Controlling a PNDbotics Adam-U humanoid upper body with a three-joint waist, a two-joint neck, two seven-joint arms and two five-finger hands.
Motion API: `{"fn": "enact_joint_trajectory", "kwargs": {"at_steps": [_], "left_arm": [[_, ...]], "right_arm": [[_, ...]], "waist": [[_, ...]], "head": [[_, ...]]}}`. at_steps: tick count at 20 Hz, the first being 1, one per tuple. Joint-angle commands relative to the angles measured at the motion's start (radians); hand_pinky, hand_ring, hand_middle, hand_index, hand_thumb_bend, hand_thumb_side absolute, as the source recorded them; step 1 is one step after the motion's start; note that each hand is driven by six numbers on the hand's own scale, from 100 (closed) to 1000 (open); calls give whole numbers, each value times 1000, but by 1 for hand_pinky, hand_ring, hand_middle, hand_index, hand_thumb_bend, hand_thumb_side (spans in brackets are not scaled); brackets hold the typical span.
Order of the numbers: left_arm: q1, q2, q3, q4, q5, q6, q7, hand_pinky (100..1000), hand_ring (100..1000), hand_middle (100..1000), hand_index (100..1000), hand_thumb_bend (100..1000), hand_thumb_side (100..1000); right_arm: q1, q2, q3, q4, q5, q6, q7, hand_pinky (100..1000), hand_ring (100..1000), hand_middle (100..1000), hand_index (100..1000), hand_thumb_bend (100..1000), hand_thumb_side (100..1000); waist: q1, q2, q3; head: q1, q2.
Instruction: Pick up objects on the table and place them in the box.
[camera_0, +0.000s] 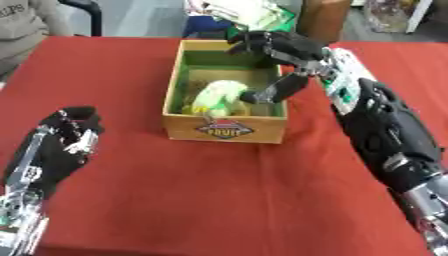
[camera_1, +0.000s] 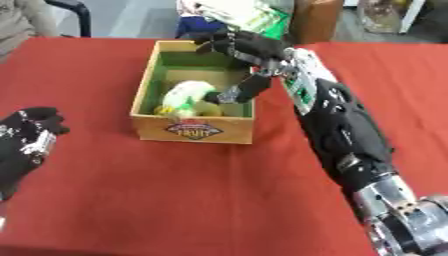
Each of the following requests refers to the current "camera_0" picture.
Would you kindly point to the person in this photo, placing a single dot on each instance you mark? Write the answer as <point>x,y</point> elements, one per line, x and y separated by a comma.
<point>23,30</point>

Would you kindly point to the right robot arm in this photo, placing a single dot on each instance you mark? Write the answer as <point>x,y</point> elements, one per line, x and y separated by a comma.
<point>379,126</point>

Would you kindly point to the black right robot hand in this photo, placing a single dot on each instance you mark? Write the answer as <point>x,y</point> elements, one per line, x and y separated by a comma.
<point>291,46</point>

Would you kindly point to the tan cardboard box green inside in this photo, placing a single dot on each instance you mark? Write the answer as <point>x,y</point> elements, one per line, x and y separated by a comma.
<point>224,96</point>

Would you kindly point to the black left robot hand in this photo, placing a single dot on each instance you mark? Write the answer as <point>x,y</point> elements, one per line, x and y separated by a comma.
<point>55,150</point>

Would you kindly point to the black chair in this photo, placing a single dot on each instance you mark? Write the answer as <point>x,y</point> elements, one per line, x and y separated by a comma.
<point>84,13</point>

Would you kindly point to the brown wooden cabinet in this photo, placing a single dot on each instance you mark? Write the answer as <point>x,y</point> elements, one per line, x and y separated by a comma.
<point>324,18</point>

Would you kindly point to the green and white soft toy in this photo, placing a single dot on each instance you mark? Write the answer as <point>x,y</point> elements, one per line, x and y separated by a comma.
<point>217,98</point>

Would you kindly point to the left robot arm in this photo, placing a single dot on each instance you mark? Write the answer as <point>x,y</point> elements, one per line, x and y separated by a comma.
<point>20,220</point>

